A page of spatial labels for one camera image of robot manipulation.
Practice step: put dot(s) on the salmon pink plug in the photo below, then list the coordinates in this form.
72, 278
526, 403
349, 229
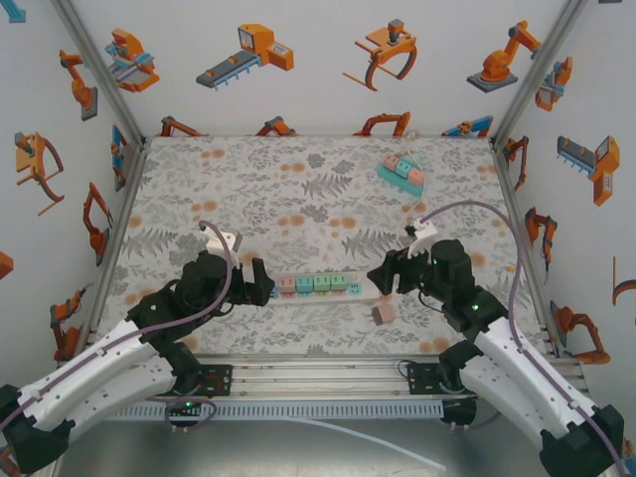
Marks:
415, 174

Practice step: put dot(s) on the green plug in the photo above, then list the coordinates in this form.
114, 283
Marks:
322, 283

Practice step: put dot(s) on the aluminium mounting rail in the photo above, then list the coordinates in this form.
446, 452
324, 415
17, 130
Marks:
318, 377

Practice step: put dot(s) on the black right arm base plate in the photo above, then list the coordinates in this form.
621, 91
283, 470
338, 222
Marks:
422, 380

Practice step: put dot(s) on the floral tablecloth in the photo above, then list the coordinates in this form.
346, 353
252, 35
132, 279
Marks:
278, 208

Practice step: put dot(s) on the loose dusty pink plug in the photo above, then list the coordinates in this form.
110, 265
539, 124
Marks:
383, 315

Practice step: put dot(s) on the white plastic tube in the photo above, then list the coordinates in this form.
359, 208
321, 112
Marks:
377, 442

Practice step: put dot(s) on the aluminium frame post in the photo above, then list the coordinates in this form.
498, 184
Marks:
536, 69
99, 69

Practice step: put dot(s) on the teal tray with cubes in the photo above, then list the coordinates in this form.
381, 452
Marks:
392, 180

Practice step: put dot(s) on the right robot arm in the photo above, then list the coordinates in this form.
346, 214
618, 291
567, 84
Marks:
517, 377

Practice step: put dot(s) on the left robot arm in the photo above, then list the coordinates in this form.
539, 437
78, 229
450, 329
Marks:
99, 367

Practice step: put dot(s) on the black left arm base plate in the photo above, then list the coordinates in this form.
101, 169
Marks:
216, 380

